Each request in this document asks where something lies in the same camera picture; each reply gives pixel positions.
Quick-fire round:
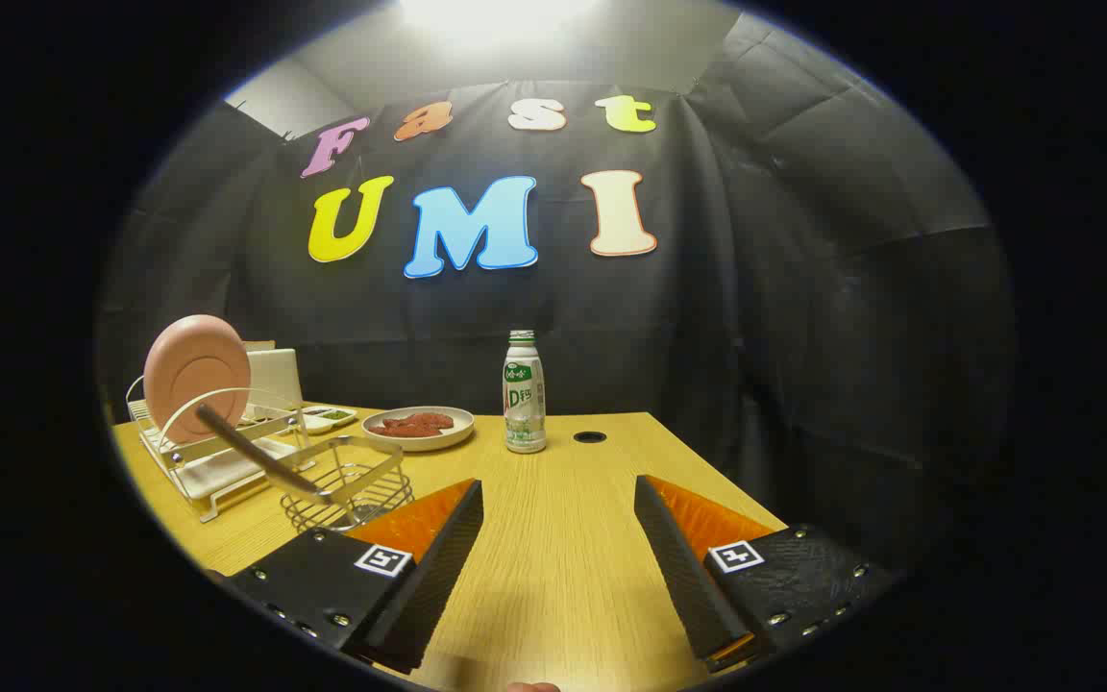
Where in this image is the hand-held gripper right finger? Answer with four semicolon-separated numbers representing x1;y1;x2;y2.
632;474;905;674

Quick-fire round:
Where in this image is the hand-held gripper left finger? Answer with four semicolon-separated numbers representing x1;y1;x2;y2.
222;478;485;676

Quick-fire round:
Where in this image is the metal wire basket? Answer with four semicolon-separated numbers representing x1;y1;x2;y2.
280;434;415;534

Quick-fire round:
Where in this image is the white wire dish rack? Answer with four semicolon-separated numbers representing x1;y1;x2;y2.
126;370;319;523

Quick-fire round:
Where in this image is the pink plate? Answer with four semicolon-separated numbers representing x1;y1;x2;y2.
143;314;253;445

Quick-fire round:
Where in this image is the white plate with meat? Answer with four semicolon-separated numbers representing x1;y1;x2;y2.
361;406;476;453

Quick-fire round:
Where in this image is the white two-compartment sauce dish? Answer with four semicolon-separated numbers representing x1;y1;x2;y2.
302;405;358;433

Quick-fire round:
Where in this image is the white drink bottle green label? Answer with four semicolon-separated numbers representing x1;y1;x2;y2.
502;330;548;455

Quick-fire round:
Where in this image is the white drain tray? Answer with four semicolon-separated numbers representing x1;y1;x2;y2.
179;437;314;506

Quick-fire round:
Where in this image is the white toaster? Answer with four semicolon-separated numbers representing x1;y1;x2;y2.
244;348;305;412

